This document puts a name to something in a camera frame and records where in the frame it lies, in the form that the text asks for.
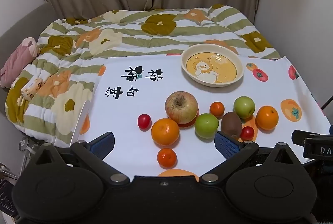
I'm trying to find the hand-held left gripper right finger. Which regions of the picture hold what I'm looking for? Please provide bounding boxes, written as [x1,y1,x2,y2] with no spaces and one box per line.
[199,131,302,185]

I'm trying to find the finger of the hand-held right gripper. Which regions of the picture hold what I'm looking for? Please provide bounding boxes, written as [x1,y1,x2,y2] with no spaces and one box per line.
[291,130,322,146]

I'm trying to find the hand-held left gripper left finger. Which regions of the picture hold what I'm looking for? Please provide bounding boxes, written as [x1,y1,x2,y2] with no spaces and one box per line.
[34,132,130,185]

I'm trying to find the brown kiwi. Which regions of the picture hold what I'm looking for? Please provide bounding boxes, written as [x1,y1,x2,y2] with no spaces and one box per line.
[221,111,243,138]

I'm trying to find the small red tomato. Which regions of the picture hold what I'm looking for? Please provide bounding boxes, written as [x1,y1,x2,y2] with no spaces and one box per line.
[240,126,255,141]
[138,114,152,130]

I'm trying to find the green apple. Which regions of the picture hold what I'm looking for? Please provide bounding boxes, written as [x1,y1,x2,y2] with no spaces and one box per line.
[233,96,256,120]
[195,113,219,139]

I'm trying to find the small mandarin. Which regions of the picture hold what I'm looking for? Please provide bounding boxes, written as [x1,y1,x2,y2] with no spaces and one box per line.
[210,101,225,117]
[157,148,177,168]

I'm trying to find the large orange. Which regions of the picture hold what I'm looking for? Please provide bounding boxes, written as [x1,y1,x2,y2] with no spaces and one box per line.
[151,118,180,146]
[256,106,279,131]

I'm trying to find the large red-yellow apple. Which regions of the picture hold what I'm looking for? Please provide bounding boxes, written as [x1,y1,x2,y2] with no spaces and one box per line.
[165,91,199,125]

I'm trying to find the cream duck print bowl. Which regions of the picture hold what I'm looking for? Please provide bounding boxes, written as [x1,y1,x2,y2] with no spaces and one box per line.
[181,43,245,87]

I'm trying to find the white persimmon print tablecloth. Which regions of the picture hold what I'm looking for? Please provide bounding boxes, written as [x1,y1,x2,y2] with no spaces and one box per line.
[70,54,332,181]

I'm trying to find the black rod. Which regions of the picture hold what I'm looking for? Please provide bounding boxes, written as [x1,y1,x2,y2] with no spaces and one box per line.
[321,95,333,110]

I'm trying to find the metal stand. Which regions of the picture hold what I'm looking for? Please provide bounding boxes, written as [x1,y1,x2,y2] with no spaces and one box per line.
[18,136,35,176]

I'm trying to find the tissue packet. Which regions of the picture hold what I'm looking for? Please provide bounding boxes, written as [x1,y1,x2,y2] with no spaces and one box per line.
[21,78,47,101]

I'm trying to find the dark perforated panel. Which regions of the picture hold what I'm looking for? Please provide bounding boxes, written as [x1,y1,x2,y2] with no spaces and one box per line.
[0,178,19,217]

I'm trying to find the striped floral blanket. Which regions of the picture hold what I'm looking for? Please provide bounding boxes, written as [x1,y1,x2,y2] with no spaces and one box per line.
[5,4,282,148]

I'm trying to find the pink plush toy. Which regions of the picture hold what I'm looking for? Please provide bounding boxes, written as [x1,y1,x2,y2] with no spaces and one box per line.
[0,37,40,88]

